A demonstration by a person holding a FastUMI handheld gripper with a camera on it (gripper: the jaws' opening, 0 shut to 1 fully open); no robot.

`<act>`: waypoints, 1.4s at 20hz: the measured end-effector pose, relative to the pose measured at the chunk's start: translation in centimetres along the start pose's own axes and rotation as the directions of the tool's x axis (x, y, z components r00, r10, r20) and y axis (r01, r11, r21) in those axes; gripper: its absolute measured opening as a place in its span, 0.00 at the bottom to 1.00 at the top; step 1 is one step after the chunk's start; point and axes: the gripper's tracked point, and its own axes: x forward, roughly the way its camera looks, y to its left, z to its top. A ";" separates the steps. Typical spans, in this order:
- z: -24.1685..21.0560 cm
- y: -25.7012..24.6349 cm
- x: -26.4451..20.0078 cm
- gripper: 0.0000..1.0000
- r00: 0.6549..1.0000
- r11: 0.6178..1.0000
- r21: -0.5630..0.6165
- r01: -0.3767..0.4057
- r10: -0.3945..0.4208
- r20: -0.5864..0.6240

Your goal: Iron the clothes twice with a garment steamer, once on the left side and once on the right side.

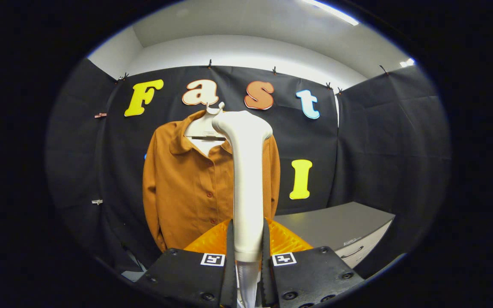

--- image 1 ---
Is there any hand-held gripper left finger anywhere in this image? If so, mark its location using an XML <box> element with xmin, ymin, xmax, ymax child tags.
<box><xmin>135</xmin><ymin>219</ymin><xmax>238</xmax><ymax>308</ymax></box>

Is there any white garment hanger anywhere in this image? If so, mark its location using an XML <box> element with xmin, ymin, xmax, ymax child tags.
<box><xmin>184</xmin><ymin>102</ymin><xmax>230</xmax><ymax>157</ymax></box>

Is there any row of black clips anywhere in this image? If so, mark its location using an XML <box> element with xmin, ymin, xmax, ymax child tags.
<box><xmin>116</xmin><ymin>59</ymin><xmax>389</xmax><ymax>95</ymax></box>

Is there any long ceiling light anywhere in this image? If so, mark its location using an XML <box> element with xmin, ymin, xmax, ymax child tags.
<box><xmin>301</xmin><ymin>0</ymin><xmax>359</xmax><ymax>26</ymax></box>

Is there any black backdrop cloth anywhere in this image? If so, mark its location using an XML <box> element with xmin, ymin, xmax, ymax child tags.
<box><xmin>45</xmin><ymin>58</ymin><xmax>450</xmax><ymax>278</ymax></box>

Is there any orange button shirt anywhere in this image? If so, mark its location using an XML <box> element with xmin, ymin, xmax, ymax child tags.
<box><xmin>143</xmin><ymin>110</ymin><xmax>281</xmax><ymax>253</ymax></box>

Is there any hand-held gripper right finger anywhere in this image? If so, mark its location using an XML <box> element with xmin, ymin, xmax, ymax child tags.
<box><xmin>260</xmin><ymin>218</ymin><xmax>365</xmax><ymax>308</ymax></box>

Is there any grey cabinet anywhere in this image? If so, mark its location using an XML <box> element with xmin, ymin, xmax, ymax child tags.
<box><xmin>273</xmin><ymin>202</ymin><xmax>396</xmax><ymax>269</ymax></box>

